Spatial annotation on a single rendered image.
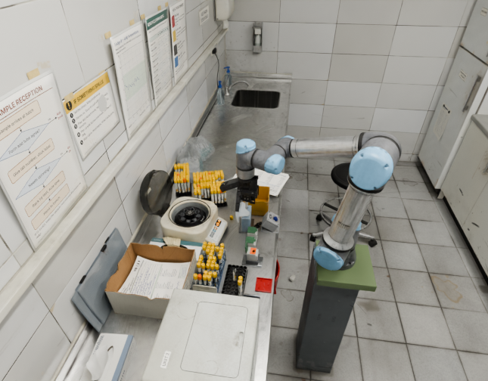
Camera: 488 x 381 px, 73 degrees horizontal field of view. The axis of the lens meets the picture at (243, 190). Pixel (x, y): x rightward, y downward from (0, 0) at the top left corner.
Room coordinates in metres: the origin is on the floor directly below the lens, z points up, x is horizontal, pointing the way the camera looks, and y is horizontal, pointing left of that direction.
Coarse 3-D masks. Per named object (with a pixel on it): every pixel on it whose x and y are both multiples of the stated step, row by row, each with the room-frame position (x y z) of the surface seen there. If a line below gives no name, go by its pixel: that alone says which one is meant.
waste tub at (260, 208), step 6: (264, 186) 1.41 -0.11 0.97; (264, 192) 1.40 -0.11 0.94; (258, 198) 1.41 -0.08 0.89; (264, 198) 1.40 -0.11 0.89; (252, 204) 1.28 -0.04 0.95; (258, 204) 1.28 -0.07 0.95; (264, 204) 1.28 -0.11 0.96; (252, 210) 1.28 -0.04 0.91; (258, 210) 1.28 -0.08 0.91; (264, 210) 1.28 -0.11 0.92
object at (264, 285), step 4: (256, 280) 0.86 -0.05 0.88; (260, 280) 0.87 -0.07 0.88; (264, 280) 0.87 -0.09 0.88; (268, 280) 0.87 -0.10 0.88; (256, 284) 0.85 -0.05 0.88; (260, 284) 0.85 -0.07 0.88; (264, 284) 0.85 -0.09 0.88; (268, 284) 0.85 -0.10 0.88; (256, 288) 0.83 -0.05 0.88; (260, 288) 0.83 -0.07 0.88; (264, 288) 0.83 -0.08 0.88; (268, 288) 0.83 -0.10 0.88; (264, 292) 0.81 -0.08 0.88; (268, 292) 0.81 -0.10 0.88
